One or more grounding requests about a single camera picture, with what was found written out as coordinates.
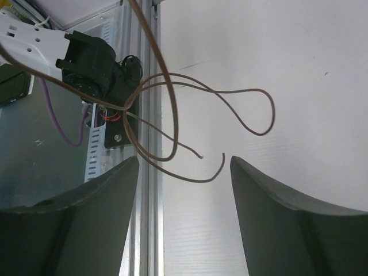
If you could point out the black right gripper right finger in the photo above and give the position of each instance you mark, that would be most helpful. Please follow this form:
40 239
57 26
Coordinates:
286 232

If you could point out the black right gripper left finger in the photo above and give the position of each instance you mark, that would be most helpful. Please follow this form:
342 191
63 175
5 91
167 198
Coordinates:
79 232

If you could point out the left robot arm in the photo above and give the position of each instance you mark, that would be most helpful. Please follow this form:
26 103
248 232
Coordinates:
82 64

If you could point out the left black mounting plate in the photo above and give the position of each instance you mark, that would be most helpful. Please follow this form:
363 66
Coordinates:
115 134

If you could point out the white slotted cable duct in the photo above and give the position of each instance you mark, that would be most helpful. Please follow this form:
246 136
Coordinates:
97 129

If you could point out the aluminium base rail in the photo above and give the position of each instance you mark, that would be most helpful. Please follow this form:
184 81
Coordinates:
145 236

